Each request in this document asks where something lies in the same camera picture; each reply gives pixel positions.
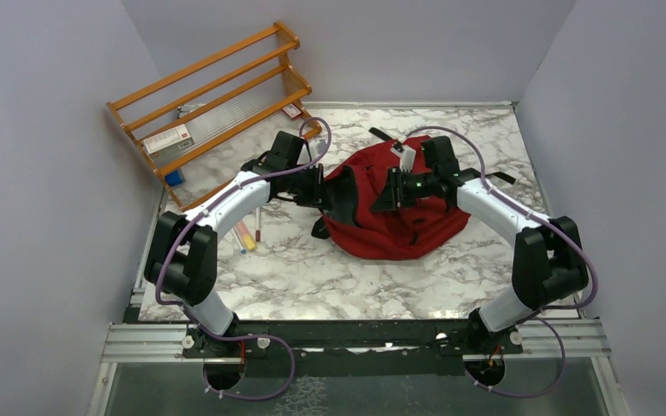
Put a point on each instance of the red student backpack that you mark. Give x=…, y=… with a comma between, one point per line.
x=402, y=234

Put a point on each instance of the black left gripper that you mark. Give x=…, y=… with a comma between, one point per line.
x=316, y=196

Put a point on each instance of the yellow highlighter pen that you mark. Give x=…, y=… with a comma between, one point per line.
x=245, y=236

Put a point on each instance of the white red small box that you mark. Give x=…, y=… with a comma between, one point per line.
x=168, y=143

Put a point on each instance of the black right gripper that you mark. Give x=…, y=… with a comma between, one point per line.
x=396, y=197

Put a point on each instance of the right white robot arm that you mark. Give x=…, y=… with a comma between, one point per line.
x=547, y=264

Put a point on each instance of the orange wooden shelf rack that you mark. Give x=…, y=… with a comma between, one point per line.
x=233, y=103

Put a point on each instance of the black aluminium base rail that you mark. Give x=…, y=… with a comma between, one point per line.
x=349, y=348

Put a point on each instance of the red brown pen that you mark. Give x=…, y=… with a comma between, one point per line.
x=258, y=224

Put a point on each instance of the blue white pen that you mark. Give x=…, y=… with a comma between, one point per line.
x=238, y=241

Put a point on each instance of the blue small object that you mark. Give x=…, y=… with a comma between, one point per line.
x=174, y=178

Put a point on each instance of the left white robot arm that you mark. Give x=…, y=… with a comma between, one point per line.
x=183, y=255

